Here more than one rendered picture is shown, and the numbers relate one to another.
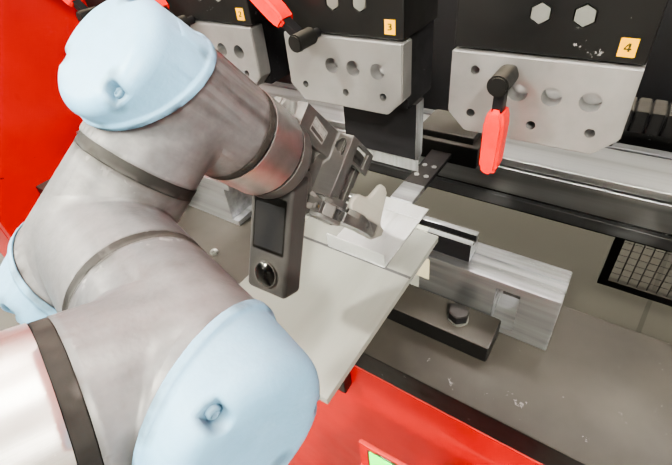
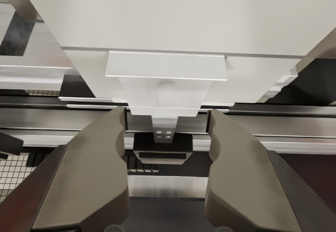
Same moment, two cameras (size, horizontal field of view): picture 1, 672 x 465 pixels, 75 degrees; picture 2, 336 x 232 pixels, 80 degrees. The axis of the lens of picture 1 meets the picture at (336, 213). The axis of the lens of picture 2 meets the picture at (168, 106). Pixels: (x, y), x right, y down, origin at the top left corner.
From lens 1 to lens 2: 0.43 m
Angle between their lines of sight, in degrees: 34
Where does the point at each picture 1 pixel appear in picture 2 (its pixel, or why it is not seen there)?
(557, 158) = not seen: hidden behind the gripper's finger
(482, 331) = not seen: outside the picture
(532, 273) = (11, 79)
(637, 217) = (36, 115)
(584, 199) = (67, 119)
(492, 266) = (42, 76)
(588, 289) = not seen: hidden behind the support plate
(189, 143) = not seen: outside the picture
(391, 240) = (136, 84)
